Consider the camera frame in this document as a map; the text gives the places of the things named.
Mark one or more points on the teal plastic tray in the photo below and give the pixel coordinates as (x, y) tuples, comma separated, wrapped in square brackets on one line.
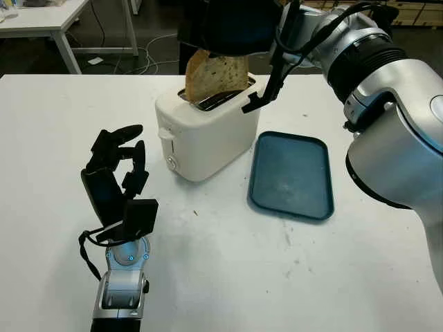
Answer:
[(290, 180)]

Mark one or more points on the clear container with label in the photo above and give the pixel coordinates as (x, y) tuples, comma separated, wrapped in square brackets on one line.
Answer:
[(8, 10)]

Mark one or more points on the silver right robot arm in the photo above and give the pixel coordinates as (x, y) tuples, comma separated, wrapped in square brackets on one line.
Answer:
[(398, 138)]

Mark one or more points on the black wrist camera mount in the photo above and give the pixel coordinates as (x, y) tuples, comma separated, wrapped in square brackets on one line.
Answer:
[(140, 216), (254, 103)]

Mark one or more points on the white two-slot toaster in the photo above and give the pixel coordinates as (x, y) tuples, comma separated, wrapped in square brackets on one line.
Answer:
[(207, 141)]

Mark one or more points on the white desk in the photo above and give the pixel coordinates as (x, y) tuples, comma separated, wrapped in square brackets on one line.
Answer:
[(41, 17)]

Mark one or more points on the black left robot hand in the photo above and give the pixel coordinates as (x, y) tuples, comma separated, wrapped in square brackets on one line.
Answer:
[(100, 193)]

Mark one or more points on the person in dark clothes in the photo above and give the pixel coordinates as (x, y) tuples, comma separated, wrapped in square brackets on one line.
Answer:
[(183, 34)]

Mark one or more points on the wooden crate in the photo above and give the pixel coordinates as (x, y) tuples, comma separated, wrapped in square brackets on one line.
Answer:
[(422, 14)]

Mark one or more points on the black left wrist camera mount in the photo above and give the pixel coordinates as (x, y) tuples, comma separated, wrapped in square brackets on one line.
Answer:
[(140, 216)]

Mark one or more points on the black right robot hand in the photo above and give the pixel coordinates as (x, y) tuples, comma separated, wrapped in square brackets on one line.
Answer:
[(239, 27)]

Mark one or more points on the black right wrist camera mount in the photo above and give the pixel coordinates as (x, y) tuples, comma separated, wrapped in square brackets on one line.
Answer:
[(254, 103)]

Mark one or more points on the brown bread slice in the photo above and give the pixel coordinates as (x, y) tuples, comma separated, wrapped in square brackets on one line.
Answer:
[(214, 79)]

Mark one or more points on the white paper sheet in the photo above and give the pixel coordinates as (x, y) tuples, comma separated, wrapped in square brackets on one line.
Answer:
[(95, 61)]

